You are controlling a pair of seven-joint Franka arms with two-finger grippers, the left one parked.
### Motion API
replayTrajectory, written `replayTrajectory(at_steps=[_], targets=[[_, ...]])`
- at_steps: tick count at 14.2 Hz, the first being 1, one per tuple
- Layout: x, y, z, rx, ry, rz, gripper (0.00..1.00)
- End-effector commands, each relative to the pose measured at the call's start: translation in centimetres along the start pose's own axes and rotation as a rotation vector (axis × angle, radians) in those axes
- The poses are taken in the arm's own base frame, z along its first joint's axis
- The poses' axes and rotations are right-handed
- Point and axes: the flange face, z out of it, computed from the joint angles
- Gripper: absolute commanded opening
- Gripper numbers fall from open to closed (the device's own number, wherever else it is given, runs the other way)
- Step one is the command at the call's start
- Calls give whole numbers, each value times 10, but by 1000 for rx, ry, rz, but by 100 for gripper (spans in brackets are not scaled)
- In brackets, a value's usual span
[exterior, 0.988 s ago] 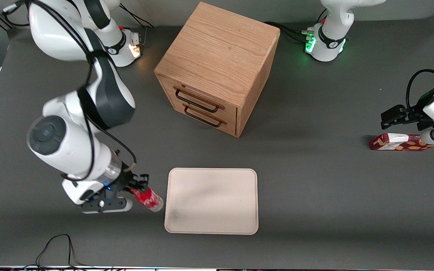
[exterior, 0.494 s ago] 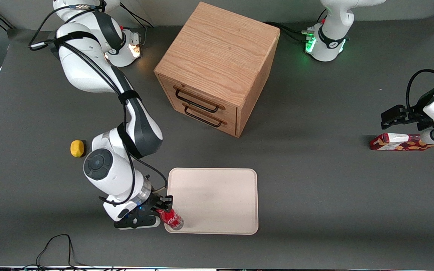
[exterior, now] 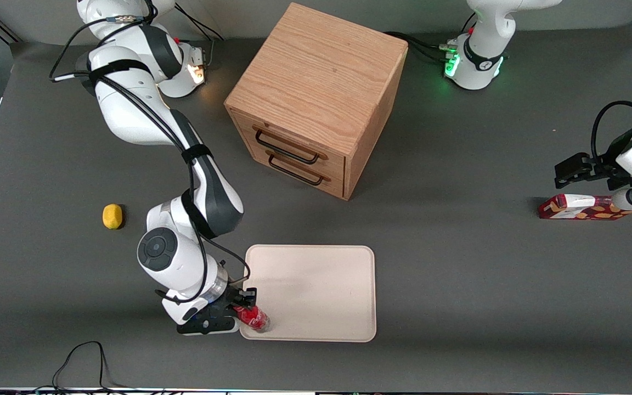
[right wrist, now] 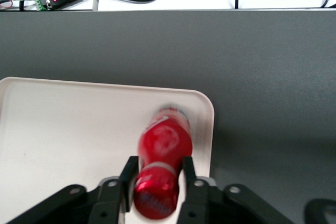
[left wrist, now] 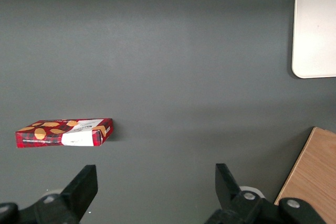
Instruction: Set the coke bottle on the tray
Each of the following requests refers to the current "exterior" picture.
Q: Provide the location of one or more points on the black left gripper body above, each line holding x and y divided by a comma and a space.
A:
605, 167

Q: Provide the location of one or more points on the yellow lemon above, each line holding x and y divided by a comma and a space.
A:
112, 216

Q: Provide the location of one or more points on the beige rectangular tray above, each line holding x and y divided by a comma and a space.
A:
316, 291

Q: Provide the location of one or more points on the wooden two-drawer cabinet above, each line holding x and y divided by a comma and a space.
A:
316, 93

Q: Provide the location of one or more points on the red snack box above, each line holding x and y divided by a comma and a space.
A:
579, 208

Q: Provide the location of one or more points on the red coke bottle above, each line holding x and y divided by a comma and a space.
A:
255, 318

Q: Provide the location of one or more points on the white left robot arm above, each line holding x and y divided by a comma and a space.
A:
486, 38

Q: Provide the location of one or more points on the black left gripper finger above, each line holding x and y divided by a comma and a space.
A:
571, 164
574, 181

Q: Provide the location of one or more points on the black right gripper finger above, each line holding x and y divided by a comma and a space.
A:
246, 297
232, 315

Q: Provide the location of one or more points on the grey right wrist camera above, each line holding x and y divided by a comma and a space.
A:
201, 328

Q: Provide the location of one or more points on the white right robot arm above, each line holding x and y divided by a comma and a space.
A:
151, 120

